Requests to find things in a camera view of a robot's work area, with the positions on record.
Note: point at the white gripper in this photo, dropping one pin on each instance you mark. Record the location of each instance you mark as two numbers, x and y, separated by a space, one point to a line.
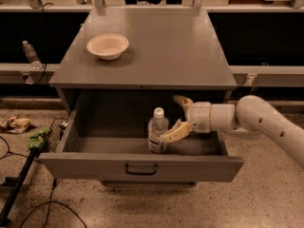
199 116

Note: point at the clear plastic water bottle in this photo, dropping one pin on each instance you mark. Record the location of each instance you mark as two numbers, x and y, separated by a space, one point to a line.
157 125

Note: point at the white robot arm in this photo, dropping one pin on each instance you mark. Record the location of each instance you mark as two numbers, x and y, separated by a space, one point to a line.
249 116

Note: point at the open grey top drawer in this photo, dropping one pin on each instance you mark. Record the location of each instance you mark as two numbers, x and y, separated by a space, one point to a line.
107 140

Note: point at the small clear bottle on ledge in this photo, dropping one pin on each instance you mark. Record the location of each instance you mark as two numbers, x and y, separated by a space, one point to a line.
32 55

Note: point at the grey metal cabinet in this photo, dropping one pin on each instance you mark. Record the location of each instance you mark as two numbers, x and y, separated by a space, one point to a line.
169 48

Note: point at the white paper bowl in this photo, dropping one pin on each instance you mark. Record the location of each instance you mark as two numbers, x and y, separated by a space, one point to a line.
108 46

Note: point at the black pole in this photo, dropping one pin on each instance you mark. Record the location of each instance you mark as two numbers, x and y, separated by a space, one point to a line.
33 153

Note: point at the metal bracket under ledge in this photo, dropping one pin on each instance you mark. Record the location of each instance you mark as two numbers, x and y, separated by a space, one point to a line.
250 79

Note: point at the black drawer handle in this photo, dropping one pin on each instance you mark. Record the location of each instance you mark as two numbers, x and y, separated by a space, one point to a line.
140 170

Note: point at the black wire mesh basket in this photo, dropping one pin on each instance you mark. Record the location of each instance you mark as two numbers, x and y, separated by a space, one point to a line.
56 133

